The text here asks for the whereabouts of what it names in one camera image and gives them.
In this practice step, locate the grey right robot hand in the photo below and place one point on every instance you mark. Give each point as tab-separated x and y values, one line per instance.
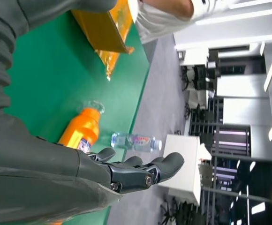
45	180

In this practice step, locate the orange bottle with clear cap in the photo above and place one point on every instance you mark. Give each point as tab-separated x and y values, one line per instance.
82	129

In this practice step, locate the clear water bottle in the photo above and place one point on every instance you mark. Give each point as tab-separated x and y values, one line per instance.
136	142

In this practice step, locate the green table mat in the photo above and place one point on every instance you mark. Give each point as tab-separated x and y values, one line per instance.
56	77

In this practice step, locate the yellow film wrapped cardboard box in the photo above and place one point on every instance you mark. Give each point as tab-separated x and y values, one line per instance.
103	28

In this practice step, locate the white cabinet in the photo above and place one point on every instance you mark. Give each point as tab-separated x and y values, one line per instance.
183	170

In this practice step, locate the person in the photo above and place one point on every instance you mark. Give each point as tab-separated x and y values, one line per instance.
154	26

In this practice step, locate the black office chairs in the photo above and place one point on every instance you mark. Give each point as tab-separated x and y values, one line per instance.
202	77

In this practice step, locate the dark metal rack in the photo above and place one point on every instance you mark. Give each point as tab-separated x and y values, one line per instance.
220	124

